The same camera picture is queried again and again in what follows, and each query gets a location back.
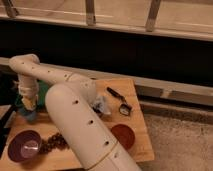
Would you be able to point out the purple bowl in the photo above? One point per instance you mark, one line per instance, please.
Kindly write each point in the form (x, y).
(24, 146)

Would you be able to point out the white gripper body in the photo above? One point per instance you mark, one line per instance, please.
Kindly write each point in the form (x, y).
(29, 97)

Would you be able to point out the green plastic tray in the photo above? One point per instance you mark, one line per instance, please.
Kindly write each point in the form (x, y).
(43, 88)

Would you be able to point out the dark grape bunch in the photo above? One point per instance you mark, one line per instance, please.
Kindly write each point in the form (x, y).
(55, 141)

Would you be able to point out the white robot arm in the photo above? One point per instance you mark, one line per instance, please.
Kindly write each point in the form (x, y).
(69, 103)

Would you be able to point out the blue plastic cup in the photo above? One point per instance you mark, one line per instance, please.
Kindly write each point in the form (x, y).
(29, 115)

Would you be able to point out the red bowl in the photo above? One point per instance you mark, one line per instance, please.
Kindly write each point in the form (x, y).
(124, 134)

